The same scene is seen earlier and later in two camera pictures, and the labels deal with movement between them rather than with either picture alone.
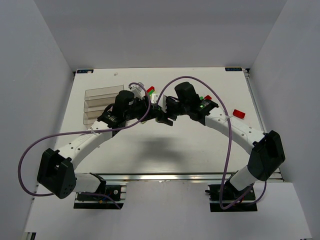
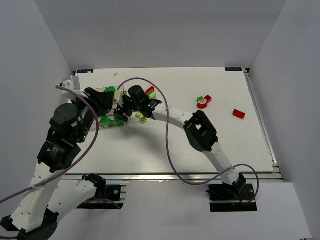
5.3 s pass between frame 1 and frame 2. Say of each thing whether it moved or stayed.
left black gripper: moved
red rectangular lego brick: stayed
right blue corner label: stayed
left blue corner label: stayed
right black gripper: moved
